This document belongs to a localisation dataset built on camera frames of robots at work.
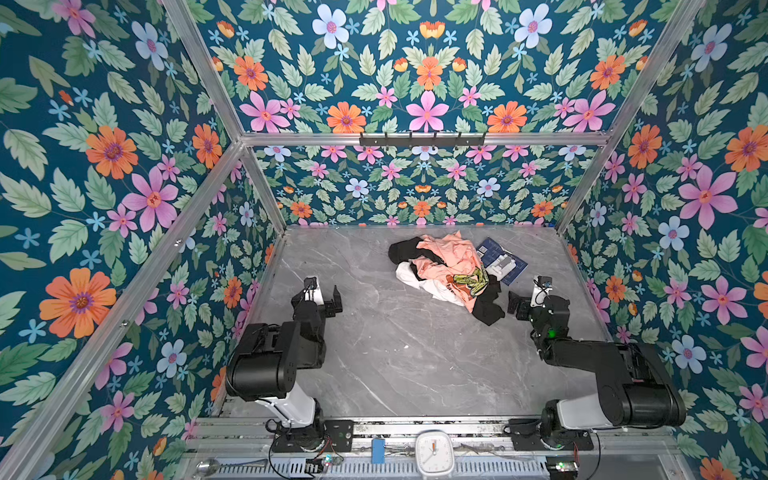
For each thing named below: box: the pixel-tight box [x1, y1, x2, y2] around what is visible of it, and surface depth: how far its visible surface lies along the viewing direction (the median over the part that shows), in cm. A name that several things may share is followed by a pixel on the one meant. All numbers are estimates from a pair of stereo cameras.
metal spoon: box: [196, 458, 268, 476], surface depth 70 cm
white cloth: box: [395, 261, 465, 306], surface depth 100 cm
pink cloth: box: [410, 231, 482, 313], surface depth 98 cm
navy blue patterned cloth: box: [476, 237, 529, 286], surface depth 112 cm
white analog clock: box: [415, 429, 455, 476], surface depth 70 cm
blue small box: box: [371, 438, 387, 464], surface depth 74 cm
